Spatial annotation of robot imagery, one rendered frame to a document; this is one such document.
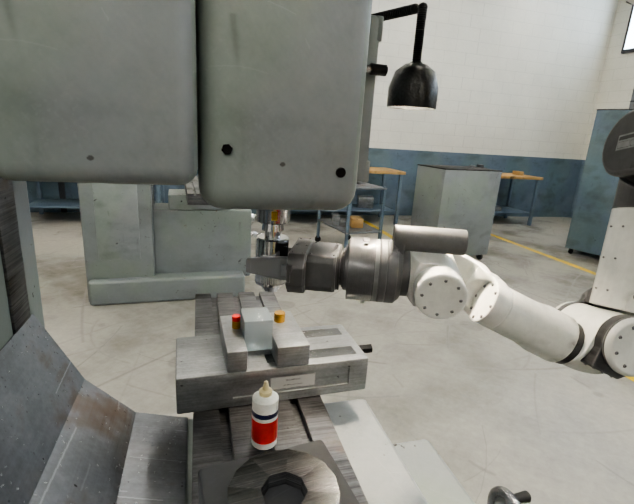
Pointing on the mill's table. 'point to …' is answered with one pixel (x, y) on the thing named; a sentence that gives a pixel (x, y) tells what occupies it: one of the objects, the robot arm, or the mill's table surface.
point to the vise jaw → (289, 343)
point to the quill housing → (280, 101)
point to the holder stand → (277, 478)
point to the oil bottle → (264, 418)
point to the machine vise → (262, 368)
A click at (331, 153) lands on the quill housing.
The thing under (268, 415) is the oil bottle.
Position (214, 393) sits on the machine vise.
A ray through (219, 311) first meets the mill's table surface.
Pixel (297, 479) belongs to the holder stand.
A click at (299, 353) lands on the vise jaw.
